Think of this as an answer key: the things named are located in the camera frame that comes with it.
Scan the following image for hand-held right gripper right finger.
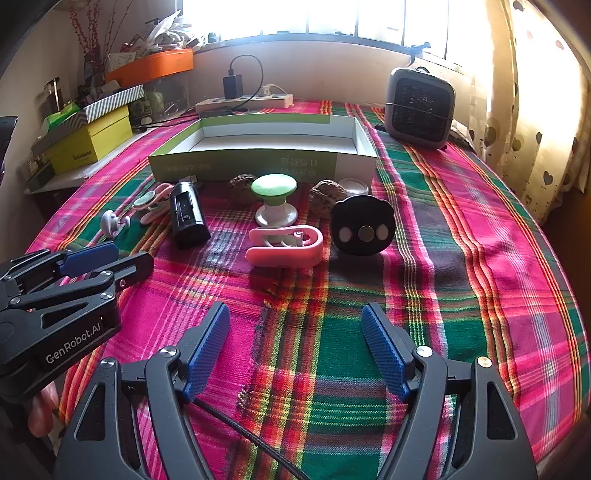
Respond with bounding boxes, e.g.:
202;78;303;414
361;302;539;480

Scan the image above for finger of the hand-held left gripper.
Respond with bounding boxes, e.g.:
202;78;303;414
0;252;154;334
0;242;119;296

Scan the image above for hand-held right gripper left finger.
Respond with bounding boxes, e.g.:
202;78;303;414
55;302;232;480

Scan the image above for small white knob hook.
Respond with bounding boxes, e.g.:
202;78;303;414
100;210;132;237

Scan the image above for small pink and green clip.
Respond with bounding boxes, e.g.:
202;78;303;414
131;182;175;225

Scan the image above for black flashlight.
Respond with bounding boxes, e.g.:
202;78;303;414
170;181;212;250

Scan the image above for pink oval case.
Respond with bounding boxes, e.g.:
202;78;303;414
245;224;324;268

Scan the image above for brown walnut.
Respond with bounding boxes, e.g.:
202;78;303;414
229;173;257;202
308;179;347;216

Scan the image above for black round disc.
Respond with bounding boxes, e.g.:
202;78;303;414
329;194;396;256

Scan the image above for green-capped white knob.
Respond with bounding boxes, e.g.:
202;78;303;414
250;174;298;228

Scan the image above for green and white cardboard box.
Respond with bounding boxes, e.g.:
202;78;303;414
148;114;377;183

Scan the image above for person's left hand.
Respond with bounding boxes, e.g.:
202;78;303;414
28;381;63;437

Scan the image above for pink and green plaid tablecloth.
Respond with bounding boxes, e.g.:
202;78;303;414
28;99;580;480

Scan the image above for dark green box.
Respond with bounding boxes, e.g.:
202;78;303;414
25;161;57;192

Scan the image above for yellow box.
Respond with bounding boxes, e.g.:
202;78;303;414
48;105;134;175

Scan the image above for dark panel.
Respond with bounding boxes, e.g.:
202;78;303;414
0;116;19;185

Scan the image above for green tissue pack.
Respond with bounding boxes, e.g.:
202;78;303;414
43;102;81;134

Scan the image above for grey striped box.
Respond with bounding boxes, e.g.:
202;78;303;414
81;84;146;123

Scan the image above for glass jar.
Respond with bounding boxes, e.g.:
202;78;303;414
44;78;65;112

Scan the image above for clear plastic bin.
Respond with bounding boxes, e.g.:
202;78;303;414
129;76;192;125

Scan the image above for orange box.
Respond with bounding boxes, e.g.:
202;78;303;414
105;48;195;88

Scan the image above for black charger adapter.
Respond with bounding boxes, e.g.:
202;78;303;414
223;69;244;99

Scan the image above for beige power strip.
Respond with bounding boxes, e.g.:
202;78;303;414
195;93;294;114

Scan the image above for red blossom branches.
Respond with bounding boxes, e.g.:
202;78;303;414
69;0;121;61

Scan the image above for pile of white plastic bags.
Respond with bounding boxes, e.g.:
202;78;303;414
139;9;204;54

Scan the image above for grey space heater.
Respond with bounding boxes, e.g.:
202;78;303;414
385;67;455;149

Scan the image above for window with metal bars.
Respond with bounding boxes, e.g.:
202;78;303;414
182;0;490;61

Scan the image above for cream heart-print curtain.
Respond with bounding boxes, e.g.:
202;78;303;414
462;0;587;227

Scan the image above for black braided cable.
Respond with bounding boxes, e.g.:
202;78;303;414
191;397;310;480

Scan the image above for black charger cable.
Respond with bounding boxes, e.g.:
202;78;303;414
229;55;264;109

